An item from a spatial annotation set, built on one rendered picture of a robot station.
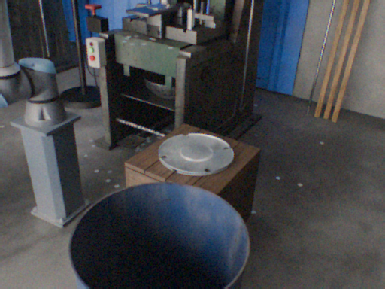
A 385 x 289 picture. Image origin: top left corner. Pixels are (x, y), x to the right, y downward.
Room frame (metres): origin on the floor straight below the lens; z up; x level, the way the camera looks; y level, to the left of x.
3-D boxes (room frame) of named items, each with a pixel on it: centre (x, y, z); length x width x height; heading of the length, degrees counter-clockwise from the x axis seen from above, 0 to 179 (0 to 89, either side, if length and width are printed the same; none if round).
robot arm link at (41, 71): (1.28, 0.59, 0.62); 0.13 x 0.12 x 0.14; 146
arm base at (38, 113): (1.29, 0.59, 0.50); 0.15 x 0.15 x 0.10
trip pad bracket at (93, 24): (1.93, 0.53, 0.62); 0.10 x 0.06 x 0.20; 60
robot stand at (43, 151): (1.29, 0.59, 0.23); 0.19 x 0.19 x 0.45; 64
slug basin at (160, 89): (1.97, 0.15, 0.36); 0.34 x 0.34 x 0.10
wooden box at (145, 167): (1.24, 0.00, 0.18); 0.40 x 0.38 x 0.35; 150
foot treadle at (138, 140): (1.85, 0.22, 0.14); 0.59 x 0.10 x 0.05; 150
